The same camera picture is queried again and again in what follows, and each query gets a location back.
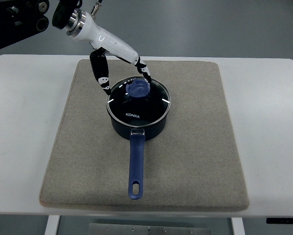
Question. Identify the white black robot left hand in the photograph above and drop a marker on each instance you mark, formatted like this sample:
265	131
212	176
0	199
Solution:
81	27

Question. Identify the glass pot lid blue knob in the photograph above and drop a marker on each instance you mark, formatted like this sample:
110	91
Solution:
136	102

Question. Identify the dark saucepan blue handle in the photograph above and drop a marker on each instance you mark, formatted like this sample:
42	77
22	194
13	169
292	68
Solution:
138	129

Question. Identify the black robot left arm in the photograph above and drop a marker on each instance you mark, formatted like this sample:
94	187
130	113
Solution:
21	19

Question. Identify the beige fabric mat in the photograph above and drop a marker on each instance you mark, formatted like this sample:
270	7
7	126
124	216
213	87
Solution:
192	165

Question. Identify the white table leg left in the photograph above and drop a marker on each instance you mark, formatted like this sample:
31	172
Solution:
52	225

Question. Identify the white table leg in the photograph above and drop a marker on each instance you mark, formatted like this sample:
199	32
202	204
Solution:
52	225
237	226

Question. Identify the white table leg right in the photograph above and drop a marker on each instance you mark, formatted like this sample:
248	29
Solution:
237	226

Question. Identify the black table control panel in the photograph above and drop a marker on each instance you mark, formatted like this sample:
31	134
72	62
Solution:
279	220

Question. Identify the grey metal base plate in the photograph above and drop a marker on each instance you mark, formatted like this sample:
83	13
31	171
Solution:
118	229

